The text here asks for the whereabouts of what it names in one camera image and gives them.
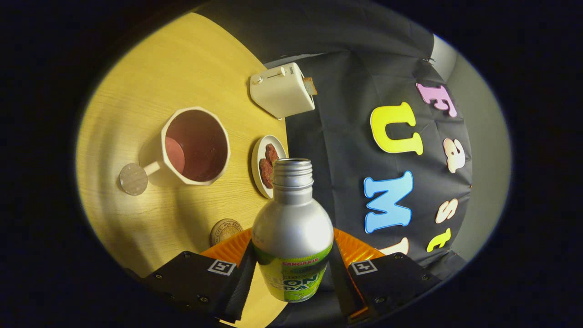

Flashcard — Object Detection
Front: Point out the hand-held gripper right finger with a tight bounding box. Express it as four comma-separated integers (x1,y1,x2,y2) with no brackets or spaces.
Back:
329,228,442,325

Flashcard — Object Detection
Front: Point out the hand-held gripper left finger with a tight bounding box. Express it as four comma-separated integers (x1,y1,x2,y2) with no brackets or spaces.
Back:
125,228,258,324

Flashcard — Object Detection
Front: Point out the round cork coaster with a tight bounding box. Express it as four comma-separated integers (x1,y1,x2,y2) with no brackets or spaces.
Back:
210,219,244,247

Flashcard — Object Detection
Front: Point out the silver green label bottle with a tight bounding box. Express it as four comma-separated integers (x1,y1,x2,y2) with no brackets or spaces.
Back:
251,158,335,303

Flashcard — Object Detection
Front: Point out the cream faceted cup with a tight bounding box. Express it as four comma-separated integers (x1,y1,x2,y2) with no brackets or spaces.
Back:
119,107,231,196

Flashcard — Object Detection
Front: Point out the white round plate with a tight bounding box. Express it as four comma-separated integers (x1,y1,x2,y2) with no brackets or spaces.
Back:
251,135,288,200

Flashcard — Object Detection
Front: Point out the black backdrop cloth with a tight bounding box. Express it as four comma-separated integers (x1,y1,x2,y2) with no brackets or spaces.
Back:
196,0,474,328

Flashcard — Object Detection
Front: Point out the cream toaster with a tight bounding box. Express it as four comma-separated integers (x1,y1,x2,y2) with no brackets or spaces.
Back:
250,62,318,120

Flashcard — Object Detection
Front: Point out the wooden table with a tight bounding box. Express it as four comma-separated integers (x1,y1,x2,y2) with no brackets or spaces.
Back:
75,12,292,328

